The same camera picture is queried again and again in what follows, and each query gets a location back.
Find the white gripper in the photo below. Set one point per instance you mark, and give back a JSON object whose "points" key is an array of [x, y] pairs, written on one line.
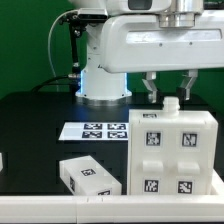
{"points": [[162, 35]]}

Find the white cabinet door panel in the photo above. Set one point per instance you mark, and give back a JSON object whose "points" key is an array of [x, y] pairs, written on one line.
{"points": [[194, 160]]}

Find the white cabinet body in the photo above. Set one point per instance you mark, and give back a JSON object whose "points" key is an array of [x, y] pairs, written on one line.
{"points": [[172, 119]]}

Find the white rectangular cabinet box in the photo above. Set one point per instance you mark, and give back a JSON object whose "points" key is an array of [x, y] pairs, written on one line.
{"points": [[84, 176]]}

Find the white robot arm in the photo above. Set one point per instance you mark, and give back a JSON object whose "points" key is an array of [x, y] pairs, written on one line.
{"points": [[97, 83]]}

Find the white flat marker sheet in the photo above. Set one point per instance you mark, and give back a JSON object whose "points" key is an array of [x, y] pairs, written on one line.
{"points": [[90, 131]]}

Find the white part at left edge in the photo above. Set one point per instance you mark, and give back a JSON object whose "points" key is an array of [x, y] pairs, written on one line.
{"points": [[1, 162]]}

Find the black camera stand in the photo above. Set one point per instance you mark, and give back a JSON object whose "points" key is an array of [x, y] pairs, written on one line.
{"points": [[75, 40]]}

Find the white table border frame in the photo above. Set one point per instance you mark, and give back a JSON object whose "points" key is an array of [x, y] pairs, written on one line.
{"points": [[115, 209]]}

